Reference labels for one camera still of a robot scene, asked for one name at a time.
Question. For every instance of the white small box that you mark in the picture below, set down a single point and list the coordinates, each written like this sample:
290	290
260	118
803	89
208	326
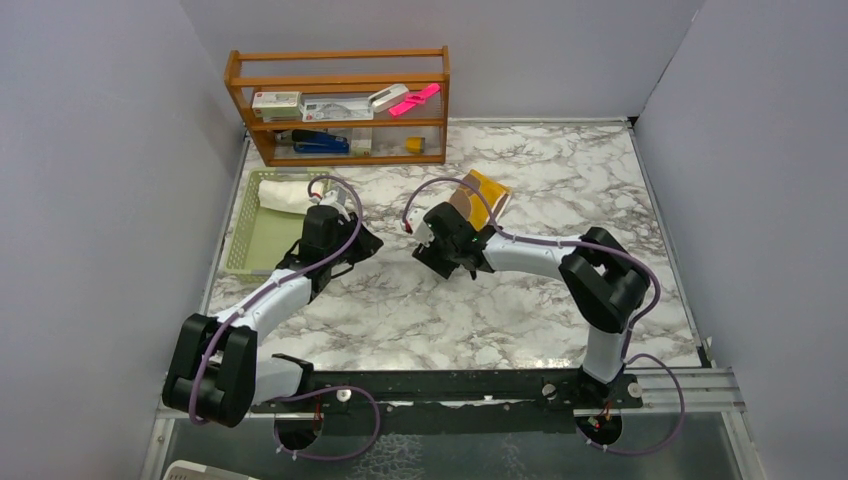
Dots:
360	142

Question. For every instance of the yellow small object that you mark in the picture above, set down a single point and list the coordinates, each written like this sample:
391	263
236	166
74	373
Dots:
415	145

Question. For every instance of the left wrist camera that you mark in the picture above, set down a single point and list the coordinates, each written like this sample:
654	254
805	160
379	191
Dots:
334	197

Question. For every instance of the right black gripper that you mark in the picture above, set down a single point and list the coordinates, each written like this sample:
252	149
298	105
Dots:
430	256

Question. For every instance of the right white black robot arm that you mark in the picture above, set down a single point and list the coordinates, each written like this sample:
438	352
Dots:
607	284

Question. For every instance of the white towel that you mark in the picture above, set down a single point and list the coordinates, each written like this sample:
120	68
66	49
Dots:
284	196

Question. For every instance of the blue stapler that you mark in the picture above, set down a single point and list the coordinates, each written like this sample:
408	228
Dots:
307	141

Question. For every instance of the white green box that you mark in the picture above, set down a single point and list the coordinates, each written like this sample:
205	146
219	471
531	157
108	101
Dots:
277	105

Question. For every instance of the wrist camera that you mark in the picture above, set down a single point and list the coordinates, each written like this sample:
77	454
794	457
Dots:
413	224
334	197

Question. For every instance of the green plastic basket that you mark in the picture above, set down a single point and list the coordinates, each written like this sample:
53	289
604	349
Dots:
260	236

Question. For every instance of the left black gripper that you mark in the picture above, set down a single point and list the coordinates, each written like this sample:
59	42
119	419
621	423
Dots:
366	245

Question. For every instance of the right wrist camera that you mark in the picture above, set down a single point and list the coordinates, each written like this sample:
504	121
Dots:
413	224

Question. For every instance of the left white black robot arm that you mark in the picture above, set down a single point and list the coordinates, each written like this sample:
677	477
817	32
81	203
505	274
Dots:
214	370

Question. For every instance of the wooden shelf rack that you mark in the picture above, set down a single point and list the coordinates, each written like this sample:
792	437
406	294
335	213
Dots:
345	74

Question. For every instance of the white stapler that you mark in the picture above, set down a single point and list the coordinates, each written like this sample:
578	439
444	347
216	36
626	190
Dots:
388	97

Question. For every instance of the brown yellow towels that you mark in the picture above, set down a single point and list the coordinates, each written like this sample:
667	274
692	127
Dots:
478	196

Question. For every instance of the white flat package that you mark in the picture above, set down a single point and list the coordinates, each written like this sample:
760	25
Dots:
337	109

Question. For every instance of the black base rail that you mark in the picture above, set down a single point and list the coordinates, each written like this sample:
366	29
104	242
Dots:
437	402

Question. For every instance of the pink plastic tool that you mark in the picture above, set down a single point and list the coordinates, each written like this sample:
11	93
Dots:
413	100

